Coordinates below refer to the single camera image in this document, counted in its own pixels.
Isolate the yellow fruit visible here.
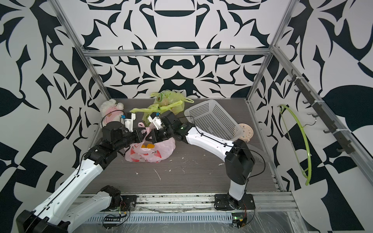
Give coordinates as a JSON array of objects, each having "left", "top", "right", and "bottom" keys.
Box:
[{"left": 142, "top": 144, "right": 155, "bottom": 149}]

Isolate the pink apple print plastic bag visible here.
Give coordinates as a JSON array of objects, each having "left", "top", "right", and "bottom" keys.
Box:
[{"left": 124, "top": 138, "right": 176, "bottom": 163}]

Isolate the green avocado print plastic bag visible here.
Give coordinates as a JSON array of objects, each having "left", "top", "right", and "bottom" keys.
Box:
[{"left": 151, "top": 90, "right": 194, "bottom": 115}]

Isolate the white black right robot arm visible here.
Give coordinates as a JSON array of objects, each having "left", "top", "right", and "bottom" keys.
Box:
[{"left": 146, "top": 111, "right": 255, "bottom": 201}]

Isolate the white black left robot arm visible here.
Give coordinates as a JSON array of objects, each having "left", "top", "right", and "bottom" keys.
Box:
[{"left": 16, "top": 121, "right": 146, "bottom": 233}]

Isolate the white plush bear pink shirt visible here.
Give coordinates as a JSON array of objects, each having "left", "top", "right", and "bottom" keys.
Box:
[{"left": 99, "top": 99, "right": 124, "bottom": 127}]

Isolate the white perforated plastic basket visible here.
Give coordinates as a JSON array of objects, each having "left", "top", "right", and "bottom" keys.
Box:
[{"left": 184, "top": 100, "right": 243, "bottom": 141}]

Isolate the beige round perforated disc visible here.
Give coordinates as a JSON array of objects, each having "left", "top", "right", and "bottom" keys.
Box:
[{"left": 239, "top": 123, "right": 254, "bottom": 143}]

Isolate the black connector block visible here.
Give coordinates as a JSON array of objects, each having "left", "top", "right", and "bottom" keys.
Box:
[{"left": 102, "top": 215, "right": 129, "bottom": 229}]

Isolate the green circuit board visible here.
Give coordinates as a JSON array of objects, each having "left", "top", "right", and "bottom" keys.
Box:
[{"left": 232, "top": 213, "right": 247, "bottom": 229}]

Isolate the green hoop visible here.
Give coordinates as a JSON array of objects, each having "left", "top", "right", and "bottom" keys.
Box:
[{"left": 278, "top": 104, "right": 312, "bottom": 186}]

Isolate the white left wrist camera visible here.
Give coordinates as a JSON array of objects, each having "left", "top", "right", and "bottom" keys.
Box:
[{"left": 120, "top": 113, "right": 136, "bottom": 132}]

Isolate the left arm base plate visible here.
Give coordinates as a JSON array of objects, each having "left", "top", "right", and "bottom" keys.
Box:
[{"left": 109, "top": 195, "right": 138, "bottom": 211}]

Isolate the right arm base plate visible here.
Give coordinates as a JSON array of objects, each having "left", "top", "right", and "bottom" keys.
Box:
[{"left": 214, "top": 194, "right": 256, "bottom": 211}]

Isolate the black wall hook rail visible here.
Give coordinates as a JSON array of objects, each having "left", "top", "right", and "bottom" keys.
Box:
[{"left": 289, "top": 70, "right": 356, "bottom": 154}]

